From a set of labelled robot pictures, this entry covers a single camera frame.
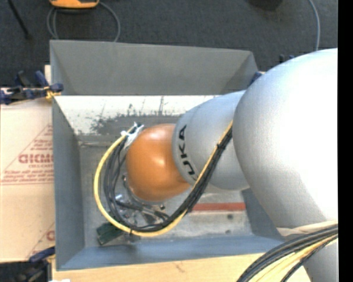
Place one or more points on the brown cardboard board, red print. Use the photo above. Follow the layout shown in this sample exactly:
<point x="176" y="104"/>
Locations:
<point x="23" y="204"/>

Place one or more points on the dark green flat block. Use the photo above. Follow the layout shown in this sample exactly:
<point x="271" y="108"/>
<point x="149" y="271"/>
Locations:
<point x="107" y="231"/>

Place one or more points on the grey metal bin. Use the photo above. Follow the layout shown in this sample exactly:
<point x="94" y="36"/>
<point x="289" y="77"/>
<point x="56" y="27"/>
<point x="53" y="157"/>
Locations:
<point x="147" y="72"/>

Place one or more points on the red-brown flat block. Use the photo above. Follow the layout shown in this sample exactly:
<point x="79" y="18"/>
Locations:
<point x="220" y="206"/>

